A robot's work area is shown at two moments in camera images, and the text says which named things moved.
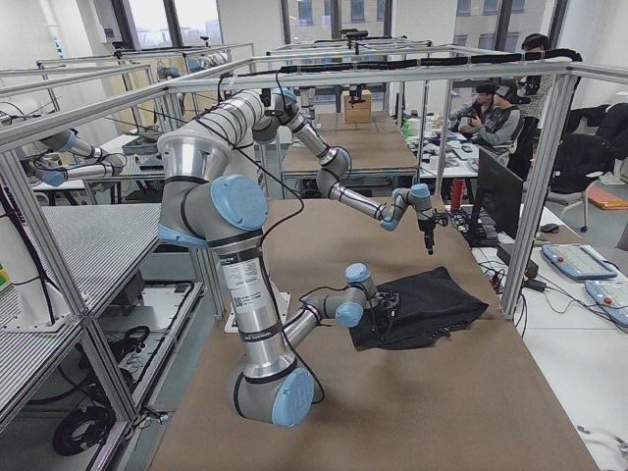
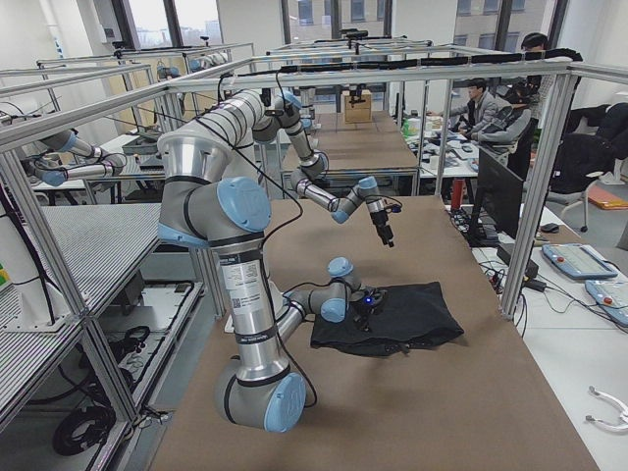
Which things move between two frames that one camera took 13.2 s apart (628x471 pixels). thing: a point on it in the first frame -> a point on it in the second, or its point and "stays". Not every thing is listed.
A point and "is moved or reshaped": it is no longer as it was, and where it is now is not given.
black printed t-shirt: (433, 305) is moved or reshaped
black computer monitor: (498, 202) stays
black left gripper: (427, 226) -> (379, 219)
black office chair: (595, 138) stays
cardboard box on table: (358, 112) stays
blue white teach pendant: (578, 260) stays
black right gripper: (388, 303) -> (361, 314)
